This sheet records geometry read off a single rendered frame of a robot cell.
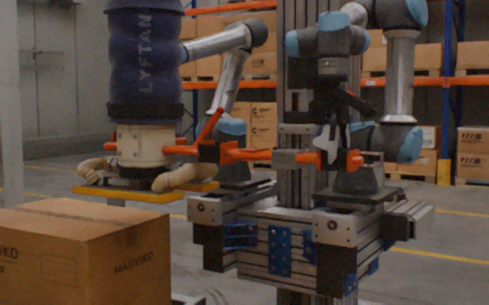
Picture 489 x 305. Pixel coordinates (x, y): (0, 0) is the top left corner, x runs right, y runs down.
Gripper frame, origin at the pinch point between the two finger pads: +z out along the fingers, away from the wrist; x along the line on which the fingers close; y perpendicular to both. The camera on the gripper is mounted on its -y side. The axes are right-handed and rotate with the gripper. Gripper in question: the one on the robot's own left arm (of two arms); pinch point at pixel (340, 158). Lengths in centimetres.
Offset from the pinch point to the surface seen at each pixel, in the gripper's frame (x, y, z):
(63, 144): -699, 906, 91
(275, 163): 3.8, 15.9, 1.9
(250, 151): 3.4, 23.3, -0.8
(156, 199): 15.8, 45.2, 11.7
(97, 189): 16, 67, 11
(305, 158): 3.6, 7.8, 0.1
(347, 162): 4.6, -3.3, 0.3
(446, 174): -695, 84, 100
